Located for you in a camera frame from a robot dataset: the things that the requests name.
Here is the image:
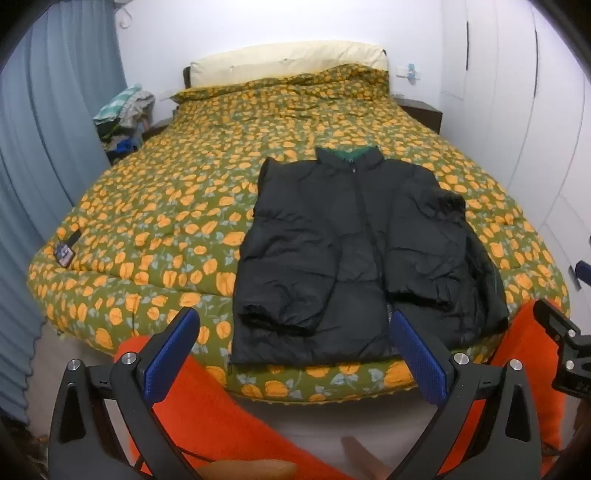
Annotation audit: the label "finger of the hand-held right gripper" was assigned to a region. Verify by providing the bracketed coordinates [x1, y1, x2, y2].
[532, 298, 581, 344]

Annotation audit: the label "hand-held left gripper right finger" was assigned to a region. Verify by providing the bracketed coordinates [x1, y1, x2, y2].
[389, 309, 543, 480]

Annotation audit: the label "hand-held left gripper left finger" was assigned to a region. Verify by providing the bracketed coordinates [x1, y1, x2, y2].
[48, 307, 205, 480]

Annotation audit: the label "black puffer jacket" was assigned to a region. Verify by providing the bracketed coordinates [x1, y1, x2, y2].
[229, 145, 510, 368]

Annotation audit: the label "pile of clothes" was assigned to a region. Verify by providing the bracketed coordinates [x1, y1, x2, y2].
[92, 84, 157, 153]

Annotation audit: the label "person's orange trousers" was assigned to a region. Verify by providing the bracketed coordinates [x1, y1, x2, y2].
[113, 300, 591, 480]

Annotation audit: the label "duvet label tag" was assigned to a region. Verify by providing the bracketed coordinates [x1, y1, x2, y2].
[54, 229, 84, 269]

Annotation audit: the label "green orange floral bedspread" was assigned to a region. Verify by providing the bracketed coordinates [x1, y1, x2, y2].
[27, 65, 571, 404]

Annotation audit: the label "white wardrobe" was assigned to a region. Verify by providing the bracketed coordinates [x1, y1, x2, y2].
[438, 0, 591, 296]

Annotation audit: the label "dark nightstand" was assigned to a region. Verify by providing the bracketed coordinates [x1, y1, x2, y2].
[392, 95, 443, 134]
[106, 117, 174, 167]

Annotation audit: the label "blue curtain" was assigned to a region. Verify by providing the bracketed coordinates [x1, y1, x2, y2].
[0, 0, 128, 428]

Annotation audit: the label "cream pillow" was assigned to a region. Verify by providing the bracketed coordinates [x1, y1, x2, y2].
[190, 41, 389, 88]

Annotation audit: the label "wall outlet with blue plug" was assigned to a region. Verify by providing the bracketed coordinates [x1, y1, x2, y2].
[396, 62, 424, 85]

